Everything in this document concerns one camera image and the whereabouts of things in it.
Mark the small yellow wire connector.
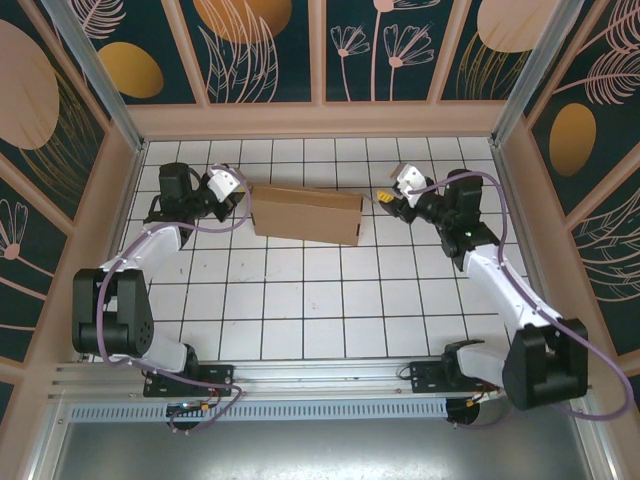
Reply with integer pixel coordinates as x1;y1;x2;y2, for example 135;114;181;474
169;389;226;417
467;384;501;405

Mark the grey metal sheet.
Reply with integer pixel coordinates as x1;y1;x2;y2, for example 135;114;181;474
29;418;614;480

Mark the grey slotted cable duct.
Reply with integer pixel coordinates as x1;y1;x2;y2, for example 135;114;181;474
69;398;449;421

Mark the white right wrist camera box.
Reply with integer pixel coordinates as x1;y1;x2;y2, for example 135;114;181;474
389;162;435;209

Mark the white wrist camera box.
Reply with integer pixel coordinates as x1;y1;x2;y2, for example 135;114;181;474
389;162;435;209
206;167;242;205

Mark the aluminium mounting rail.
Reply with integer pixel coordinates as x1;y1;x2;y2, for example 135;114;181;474
47;355;594;402

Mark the aluminium frame post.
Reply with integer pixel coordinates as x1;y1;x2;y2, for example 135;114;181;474
39;0;147;154
491;0;576;147

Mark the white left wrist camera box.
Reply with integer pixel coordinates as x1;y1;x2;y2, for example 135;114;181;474
206;167;242;205

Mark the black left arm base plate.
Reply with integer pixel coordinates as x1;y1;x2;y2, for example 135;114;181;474
143;364;235;399

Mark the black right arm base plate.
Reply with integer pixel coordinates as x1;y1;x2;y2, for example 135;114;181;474
408;360;501;394

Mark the brown cardboard box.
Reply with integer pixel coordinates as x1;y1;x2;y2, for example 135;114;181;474
251;183;365;247

